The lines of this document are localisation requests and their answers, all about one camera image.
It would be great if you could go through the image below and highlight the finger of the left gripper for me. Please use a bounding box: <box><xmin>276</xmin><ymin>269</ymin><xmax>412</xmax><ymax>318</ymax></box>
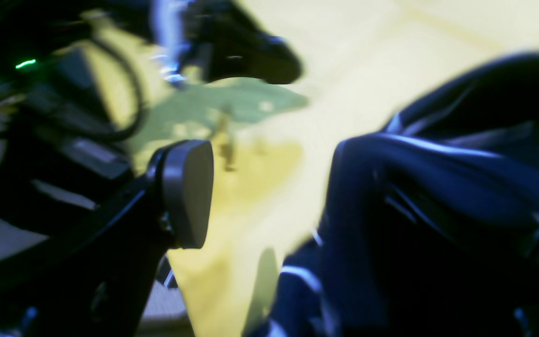
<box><xmin>182</xmin><ymin>0</ymin><xmax>304</xmax><ymax>85</ymax></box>

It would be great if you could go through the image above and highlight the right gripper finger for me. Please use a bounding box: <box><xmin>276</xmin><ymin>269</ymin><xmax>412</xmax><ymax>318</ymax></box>
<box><xmin>0</xmin><ymin>140</ymin><xmax>214</xmax><ymax>337</ymax></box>

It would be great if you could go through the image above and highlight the navy white striped T-shirt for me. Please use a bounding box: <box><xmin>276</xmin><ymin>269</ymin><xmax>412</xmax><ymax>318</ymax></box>
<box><xmin>245</xmin><ymin>51</ymin><xmax>539</xmax><ymax>337</ymax></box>

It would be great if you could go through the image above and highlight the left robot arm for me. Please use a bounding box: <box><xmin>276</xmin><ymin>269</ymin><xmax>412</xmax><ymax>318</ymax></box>
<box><xmin>0</xmin><ymin>0</ymin><xmax>308</xmax><ymax>228</ymax></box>

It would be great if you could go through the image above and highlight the yellow table cloth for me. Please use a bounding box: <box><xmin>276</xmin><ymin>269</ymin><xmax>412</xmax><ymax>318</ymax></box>
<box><xmin>87</xmin><ymin>0</ymin><xmax>539</xmax><ymax>337</ymax></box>

